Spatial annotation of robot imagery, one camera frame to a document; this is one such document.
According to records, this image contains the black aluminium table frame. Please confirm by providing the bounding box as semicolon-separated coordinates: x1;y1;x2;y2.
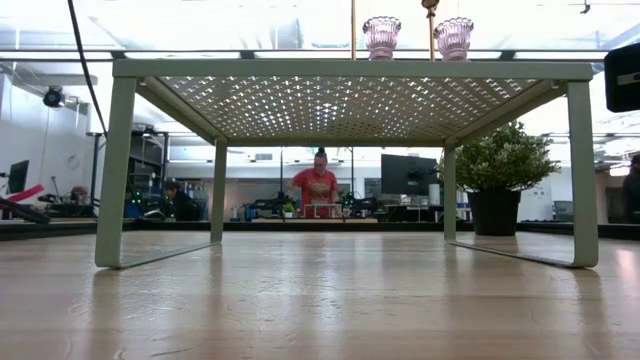
0;218;640;242

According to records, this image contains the black round fixture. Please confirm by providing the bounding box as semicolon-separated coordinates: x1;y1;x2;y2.
42;86;66;110

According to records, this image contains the small pale shelf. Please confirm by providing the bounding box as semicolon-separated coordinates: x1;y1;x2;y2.
301;201;345;220

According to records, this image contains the pink bar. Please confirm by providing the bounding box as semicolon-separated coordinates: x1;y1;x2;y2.
0;183;45;205

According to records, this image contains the pale green perforated metal shelf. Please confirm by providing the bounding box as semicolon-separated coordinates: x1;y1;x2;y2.
94;59;600;270

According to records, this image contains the green potted plant black pot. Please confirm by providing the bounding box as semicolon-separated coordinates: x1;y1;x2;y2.
437;119;561;237

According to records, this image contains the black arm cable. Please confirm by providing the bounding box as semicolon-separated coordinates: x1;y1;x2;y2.
66;0;110;139

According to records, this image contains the small black monitor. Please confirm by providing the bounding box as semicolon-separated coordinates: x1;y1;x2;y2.
7;159;30;195

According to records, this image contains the dark storage rack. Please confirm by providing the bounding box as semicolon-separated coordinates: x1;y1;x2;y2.
127;130;170;221

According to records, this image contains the black tube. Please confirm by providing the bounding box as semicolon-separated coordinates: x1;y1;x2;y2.
0;196;52;225

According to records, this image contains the large black monitor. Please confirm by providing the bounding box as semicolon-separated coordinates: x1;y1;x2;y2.
380;153;440;197

